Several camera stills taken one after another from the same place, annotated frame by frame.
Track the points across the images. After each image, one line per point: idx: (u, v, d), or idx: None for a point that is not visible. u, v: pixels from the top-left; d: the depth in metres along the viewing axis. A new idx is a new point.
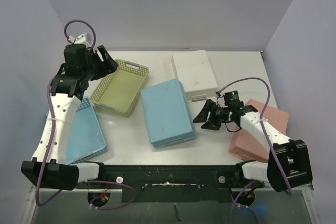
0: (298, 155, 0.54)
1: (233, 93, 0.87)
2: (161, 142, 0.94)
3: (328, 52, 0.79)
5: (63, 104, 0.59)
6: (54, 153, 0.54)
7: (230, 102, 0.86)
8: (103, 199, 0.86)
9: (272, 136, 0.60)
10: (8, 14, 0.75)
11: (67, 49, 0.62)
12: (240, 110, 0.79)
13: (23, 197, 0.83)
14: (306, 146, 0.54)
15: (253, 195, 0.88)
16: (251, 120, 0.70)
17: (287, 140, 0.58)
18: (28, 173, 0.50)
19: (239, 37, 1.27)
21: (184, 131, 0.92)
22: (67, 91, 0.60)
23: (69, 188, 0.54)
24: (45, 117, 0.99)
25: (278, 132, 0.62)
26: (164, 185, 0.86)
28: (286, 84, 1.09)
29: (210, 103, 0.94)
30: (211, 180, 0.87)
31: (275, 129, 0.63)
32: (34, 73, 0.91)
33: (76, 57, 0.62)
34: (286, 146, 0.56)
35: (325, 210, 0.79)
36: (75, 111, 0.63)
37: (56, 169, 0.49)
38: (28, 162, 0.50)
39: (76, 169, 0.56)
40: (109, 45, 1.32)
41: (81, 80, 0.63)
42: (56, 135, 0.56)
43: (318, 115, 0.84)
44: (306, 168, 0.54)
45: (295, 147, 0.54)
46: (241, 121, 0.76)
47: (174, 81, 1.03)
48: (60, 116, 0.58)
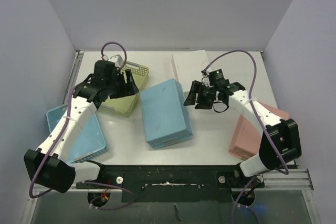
0: (290, 134, 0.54)
1: (218, 72, 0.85)
2: (157, 141, 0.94)
3: (328, 52, 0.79)
5: (80, 107, 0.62)
6: (58, 148, 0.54)
7: (215, 81, 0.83)
8: (103, 198, 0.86)
9: (263, 117, 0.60)
10: (9, 14, 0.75)
11: (99, 61, 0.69)
12: (227, 90, 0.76)
13: (23, 197, 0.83)
14: (296, 124, 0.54)
15: (253, 195, 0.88)
16: (240, 100, 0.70)
17: (279, 120, 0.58)
18: (29, 163, 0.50)
19: (239, 37, 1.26)
21: (178, 128, 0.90)
22: (88, 96, 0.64)
23: (61, 189, 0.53)
24: (45, 117, 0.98)
25: (269, 113, 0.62)
26: (164, 185, 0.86)
28: (286, 84, 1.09)
29: (197, 85, 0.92)
30: (211, 180, 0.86)
31: (265, 109, 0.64)
32: (35, 72, 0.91)
33: (104, 71, 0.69)
34: (277, 127, 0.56)
35: (325, 210, 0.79)
36: (87, 117, 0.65)
37: (55, 164, 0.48)
38: (32, 151, 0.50)
39: (72, 172, 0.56)
40: (109, 45, 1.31)
41: (103, 90, 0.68)
42: (66, 132, 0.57)
43: (318, 115, 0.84)
44: (296, 144, 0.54)
45: (287, 127, 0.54)
46: (230, 100, 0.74)
47: (170, 80, 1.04)
48: (74, 116, 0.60)
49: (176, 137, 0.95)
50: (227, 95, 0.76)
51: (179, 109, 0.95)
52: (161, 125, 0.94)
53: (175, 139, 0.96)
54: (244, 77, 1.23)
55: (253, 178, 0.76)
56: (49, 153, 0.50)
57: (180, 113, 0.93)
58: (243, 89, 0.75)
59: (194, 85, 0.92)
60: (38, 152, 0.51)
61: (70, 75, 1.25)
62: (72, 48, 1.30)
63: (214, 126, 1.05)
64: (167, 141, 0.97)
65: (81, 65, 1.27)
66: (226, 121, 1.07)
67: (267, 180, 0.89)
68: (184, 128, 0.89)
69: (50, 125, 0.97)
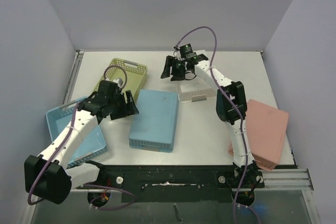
0: (238, 93, 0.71)
1: (187, 46, 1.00)
2: (139, 142, 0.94)
3: (327, 52, 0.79)
5: (84, 119, 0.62)
6: (59, 155, 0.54)
7: (185, 54, 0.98)
8: (103, 198, 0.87)
9: (219, 81, 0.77)
10: (10, 14, 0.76)
11: (104, 81, 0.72)
12: (193, 61, 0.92)
13: (23, 197, 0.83)
14: (242, 85, 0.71)
15: (253, 195, 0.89)
16: (203, 68, 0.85)
17: (229, 81, 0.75)
18: (29, 170, 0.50)
19: (239, 37, 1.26)
21: (163, 140, 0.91)
22: (93, 108, 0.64)
23: (56, 200, 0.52)
24: (45, 117, 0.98)
25: (223, 77, 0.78)
26: (164, 185, 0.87)
28: (287, 83, 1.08)
29: (170, 60, 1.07)
30: (211, 180, 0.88)
31: (221, 75, 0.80)
32: (35, 73, 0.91)
33: (108, 89, 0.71)
34: (229, 87, 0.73)
35: (325, 210, 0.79)
36: (90, 130, 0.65)
37: (55, 170, 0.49)
38: (33, 157, 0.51)
39: (68, 182, 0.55)
40: (109, 45, 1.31)
41: (105, 106, 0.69)
42: (69, 141, 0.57)
43: (318, 115, 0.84)
44: (242, 100, 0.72)
45: (235, 87, 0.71)
46: (195, 68, 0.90)
47: (174, 94, 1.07)
48: (77, 127, 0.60)
49: (156, 147, 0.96)
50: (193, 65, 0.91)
51: (171, 123, 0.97)
52: (149, 130, 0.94)
53: (153, 148, 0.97)
54: (244, 77, 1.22)
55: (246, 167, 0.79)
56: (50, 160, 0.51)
57: (171, 127, 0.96)
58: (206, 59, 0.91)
59: (168, 60, 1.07)
60: (39, 158, 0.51)
61: (70, 75, 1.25)
62: (72, 49, 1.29)
63: (214, 126, 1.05)
64: (146, 147, 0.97)
65: (81, 65, 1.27)
66: None
67: (267, 180, 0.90)
68: (169, 142, 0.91)
69: (50, 126, 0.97)
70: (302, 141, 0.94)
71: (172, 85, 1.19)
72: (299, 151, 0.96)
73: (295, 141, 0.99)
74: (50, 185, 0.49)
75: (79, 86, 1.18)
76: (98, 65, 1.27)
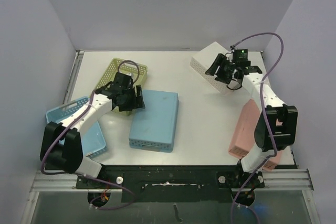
0: (287, 118, 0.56)
1: (242, 51, 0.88)
2: (138, 142, 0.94)
3: (327, 52, 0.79)
5: (101, 100, 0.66)
6: (77, 124, 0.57)
7: (237, 59, 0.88)
8: (103, 198, 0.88)
9: (268, 99, 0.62)
10: (10, 14, 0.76)
11: (119, 73, 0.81)
12: (245, 70, 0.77)
13: (23, 197, 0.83)
14: (296, 111, 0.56)
15: (253, 195, 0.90)
16: (252, 81, 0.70)
17: (281, 103, 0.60)
18: (48, 135, 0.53)
19: (240, 38, 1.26)
21: (163, 140, 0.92)
22: (108, 94, 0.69)
23: (67, 169, 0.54)
24: (45, 117, 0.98)
25: (275, 96, 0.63)
26: (164, 185, 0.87)
28: (286, 84, 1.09)
29: (221, 59, 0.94)
30: (211, 180, 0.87)
31: (272, 93, 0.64)
32: (35, 72, 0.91)
33: (123, 80, 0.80)
34: (278, 109, 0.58)
35: (325, 210, 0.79)
36: (102, 114, 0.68)
37: (73, 136, 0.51)
38: (53, 124, 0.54)
39: (81, 157, 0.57)
40: (109, 45, 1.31)
41: (119, 95, 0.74)
42: (86, 115, 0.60)
43: (317, 115, 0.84)
44: (290, 130, 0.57)
45: (286, 110, 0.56)
46: (243, 80, 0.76)
47: (174, 94, 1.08)
48: (95, 105, 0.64)
49: (156, 147, 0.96)
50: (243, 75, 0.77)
51: (171, 124, 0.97)
52: (149, 130, 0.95)
53: (153, 148, 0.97)
54: None
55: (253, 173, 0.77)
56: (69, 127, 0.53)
57: (171, 127, 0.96)
58: (260, 72, 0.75)
59: (219, 58, 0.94)
60: (58, 125, 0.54)
61: (70, 75, 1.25)
62: (72, 49, 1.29)
63: (214, 126, 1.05)
64: (146, 146, 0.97)
65: (81, 65, 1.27)
66: (227, 121, 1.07)
67: (267, 180, 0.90)
68: (169, 142, 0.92)
69: None
70: (301, 141, 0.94)
71: (172, 86, 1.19)
72: (298, 151, 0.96)
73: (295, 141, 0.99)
74: (65, 151, 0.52)
75: (80, 86, 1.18)
76: (99, 65, 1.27)
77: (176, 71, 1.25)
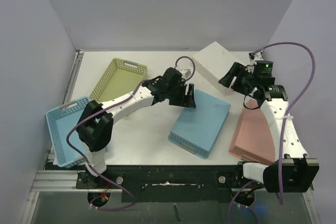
0: (304, 171, 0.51)
1: (267, 66, 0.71)
2: (178, 138, 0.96)
3: (328, 52, 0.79)
5: (144, 94, 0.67)
6: (114, 110, 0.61)
7: (259, 74, 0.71)
8: (103, 199, 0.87)
9: (289, 144, 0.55)
10: (10, 14, 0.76)
11: (171, 67, 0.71)
12: (267, 92, 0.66)
13: (23, 197, 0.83)
14: (318, 167, 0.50)
15: (253, 195, 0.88)
16: (274, 111, 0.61)
17: (301, 155, 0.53)
18: (88, 110, 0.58)
19: (240, 38, 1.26)
21: (201, 145, 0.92)
22: (153, 89, 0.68)
23: (92, 147, 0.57)
24: (45, 117, 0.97)
25: (296, 141, 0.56)
26: (164, 185, 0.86)
28: (286, 84, 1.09)
29: (238, 68, 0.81)
30: (211, 180, 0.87)
31: (295, 134, 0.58)
32: (35, 72, 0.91)
33: (171, 78, 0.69)
34: (296, 160, 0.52)
35: (325, 210, 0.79)
36: (142, 106, 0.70)
37: (106, 120, 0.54)
38: (95, 102, 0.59)
39: (108, 140, 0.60)
40: (109, 45, 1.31)
41: (163, 93, 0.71)
42: (125, 104, 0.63)
43: (318, 116, 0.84)
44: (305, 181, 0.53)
45: (305, 164, 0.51)
46: (263, 105, 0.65)
47: (228, 105, 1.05)
48: (136, 96, 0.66)
49: (192, 149, 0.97)
50: (264, 97, 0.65)
51: (213, 131, 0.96)
52: (191, 130, 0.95)
53: (190, 150, 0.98)
54: None
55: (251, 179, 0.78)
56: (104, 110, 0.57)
57: (213, 134, 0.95)
58: (284, 97, 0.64)
59: (234, 67, 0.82)
60: (98, 105, 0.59)
61: (70, 75, 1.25)
62: (72, 48, 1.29)
63: None
64: (184, 146, 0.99)
65: (81, 65, 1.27)
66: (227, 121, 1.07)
67: None
68: (207, 149, 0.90)
69: (50, 126, 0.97)
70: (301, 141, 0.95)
71: None
72: None
73: None
74: (95, 131, 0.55)
75: (80, 86, 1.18)
76: (99, 65, 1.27)
77: None
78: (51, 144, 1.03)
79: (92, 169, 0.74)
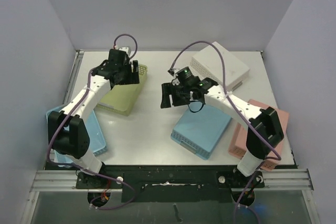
0: (271, 123, 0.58)
1: (186, 71, 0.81)
2: (179, 136, 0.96)
3: (328, 52, 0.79)
5: (98, 82, 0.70)
6: (79, 111, 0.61)
7: (186, 81, 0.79)
8: (103, 198, 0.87)
9: (244, 110, 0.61)
10: (10, 14, 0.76)
11: (114, 49, 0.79)
12: (200, 88, 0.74)
13: (23, 198, 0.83)
14: (275, 111, 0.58)
15: (253, 195, 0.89)
16: (217, 97, 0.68)
17: (259, 109, 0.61)
18: (53, 123, 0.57)
19: (240, 37, 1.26)
21: (202, 145, 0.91)
22: (105, 74, 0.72)
23: (77, 153, 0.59)
24: (45, 117, 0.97)
25: (248, 105, 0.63)
26: (164, 185, 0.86)
28: (286, 84, 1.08)
29: (167, 87, 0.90)
30: (211, 180, 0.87)
31: (243, 102, 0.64)
32: (35, 72, 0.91)
33: (118, 57, 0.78)
34: (260, 117, 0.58)
35: (325, 210, 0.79)
36: (103, 94, 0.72)
37: (76, 123, 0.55)
38: (55, 113, 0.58)
39: (87, 140, 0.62)
40: (108, 45, 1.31)
41: (116, 73, 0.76)
42: (86, 99, 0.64)
43: (318, 116, 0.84)
44: (277, 128, 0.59)
45: (268, 116, 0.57)
46: (206, 98, 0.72)
47: None
48: (93, 88, 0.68)
49: (195, 150, 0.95)
50: (202, 95, 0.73)
51: (217, 132, 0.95)
52: (195, 130, 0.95)
53: (192, 150, 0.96)
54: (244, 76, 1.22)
55: (252, 176, 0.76)
56: (70, 114, 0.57)
57: (216, 136, 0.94)
58: (216, 84, 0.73)
59: (165, 87, 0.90)
60: (60, 114, 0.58)
61: (70, 75, 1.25)
62: (72, 48, 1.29)
63: None
64: (186, 146, 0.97)
65: (81, 65, 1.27)
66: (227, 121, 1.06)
67: (267, 180, 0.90)
68: (208, 150, 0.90)
69: None
70: (302, 141, 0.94)
71: None
72: (299, 151, 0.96)
73: (295, 141, 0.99)
74: (70, 137, 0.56)
75: (79, 86, 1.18)
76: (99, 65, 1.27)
77: None
78: None
79: (88, 171, 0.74)
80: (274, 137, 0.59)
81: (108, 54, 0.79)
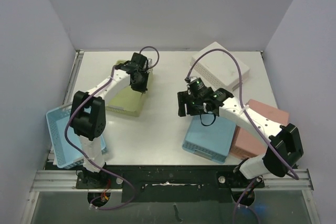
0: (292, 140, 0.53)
1: (198, 82, 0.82)
2: (193, 146, 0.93)
3: (327, 52, 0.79)
5: (121, 74, 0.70)
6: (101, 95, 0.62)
7: (198, 92, 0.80)
8: (103, 199, 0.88)
9: (263, 127, 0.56)
10: (10, 16, 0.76)
11: (136, 53, 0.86)
12: (215, 99, 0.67)
13: (23, 197, 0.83)
14: (296, 128, 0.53)
15: (253, 195, 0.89)
16: (233, 110, 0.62)
17: (279, 127, 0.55)
18: (76, 101, 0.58)
19: (240, 37, 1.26)
21: (218, 150, 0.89)
22: (127, 70, 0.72)
23: (93, 135, 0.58)
24: (45, 117, 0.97)
25: (267, 120, 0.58)
26: (164, 185, 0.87)
28: (286, 84, 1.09)
29: (182, 96, 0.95)
30: (211, 180, 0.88)
31: (261, 117, 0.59)
32: (35, 72, 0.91)
33: (140, 59, 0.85)
34: (280, 136, 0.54)
35: (325, 210, 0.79)
36: (124, 86, 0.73)
37: (98, 103, 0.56)
38: (81, 92, 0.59)
39: (104, 125, 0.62)
40: (109, 45, 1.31)
41: (136, 71, 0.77)
42: (109, 86, 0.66)
43: (317, 115, 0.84)
44: (298, 146, 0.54)
45: (289, 133, 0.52)
46: (220, 112, 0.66)
47: None
48: (115, 79, 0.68)
49: (207, 155, 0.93)
50: (216, 106, 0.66)
51: (227, 135, 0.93)
52: (206, 136, 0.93)
53: (202, 155, 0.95)
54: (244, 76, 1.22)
55: (253, 178, 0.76)
56: (93, 95, 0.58)
57: (227, 138, 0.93)
58: (231, 95, 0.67)
59: (180, 96, 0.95)
60: (85, 93, 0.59)
61: (70, 75, 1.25)
62: (72, 48, 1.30)
63: None
64: (198, 152, 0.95)
65: (81, 65, 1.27)
66: None
67: (267, 180, 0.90)
68: (225, 154, 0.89)
69: (50, 126, 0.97)
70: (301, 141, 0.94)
71: (172, 86, 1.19)
72: None
73: None
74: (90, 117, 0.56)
75: (80, 86, 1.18)
76: (99, 65, 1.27)
77: (176, 71, 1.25)
78: (51, 144, 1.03)
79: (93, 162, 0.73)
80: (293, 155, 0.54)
81: (132, 56, 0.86)
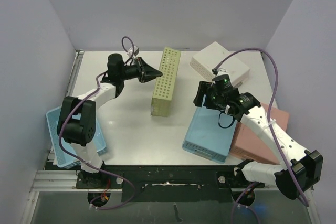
0: (314, 169, 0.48)
1: (226, 80, 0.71)
2: (193, 146, 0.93)
3: (327, 52, 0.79)
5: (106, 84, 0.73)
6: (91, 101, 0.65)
7: (222, 91, 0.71)
8: (103, 199, 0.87)
9: (286, 148, 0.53)
10: (11, 16, 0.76)
11: (110, 59, 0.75)
12: (241, 106, 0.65)
13: (23, 198, 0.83)
14: (321, 156, 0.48)
15: (253, 195, 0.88)
16: (258, 122, 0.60)
17: (303, 153, 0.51)
18: (66, 106, 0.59)
19: (240, 37, 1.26)
21: (218, 150, 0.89)
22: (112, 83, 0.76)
23: (85, 139, 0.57)
24: (45, 117, 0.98)
25: (292, 142, 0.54)
26: (164, 185, 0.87)
28: (286, 84, 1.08)
29: (205, 85, 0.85)
30: (211, 180, 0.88)
31: (287, 136, 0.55)
32: (35, 73, 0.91)
33: (117, 67, 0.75)
34: (302, 160, 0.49)
35: (325, 210, 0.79)
36: (109, 97, 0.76)
37: (90, 105, 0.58)
38: (69, 97, 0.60)
39: (93, 131, 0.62)
40: (108, 45, 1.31)
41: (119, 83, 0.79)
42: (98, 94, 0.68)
43: (318, 115, 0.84)
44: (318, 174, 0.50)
45: (312, 160, 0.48)
46: (243, 119, 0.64)
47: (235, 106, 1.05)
48: (103, 88, 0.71)
49: (206, 154, 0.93)
50: (240, 112, 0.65)
51: (228, 135, 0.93)
52: (206, 136, 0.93)
53: (202, 155, 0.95)
54: None
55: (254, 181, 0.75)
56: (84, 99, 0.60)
57: (228, 138, 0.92)
58: (257, 104, 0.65)
59: (201, 86, 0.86)
60: (74, 99, 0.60)
61: (70, 75, 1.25)
62: (72, 49, 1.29)
63: None
64: (197, 152, 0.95)
65: (81, 65, 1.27)
66: None
67: None
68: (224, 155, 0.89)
69: (50, 125, 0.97)
70: (301, 141, 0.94)
71: None
72: None
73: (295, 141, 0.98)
74: (81, 120, 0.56)
75: (80, 86, 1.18)
76: (99, 65, 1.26)
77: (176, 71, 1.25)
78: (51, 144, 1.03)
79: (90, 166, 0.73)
80: (307, 181, 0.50)
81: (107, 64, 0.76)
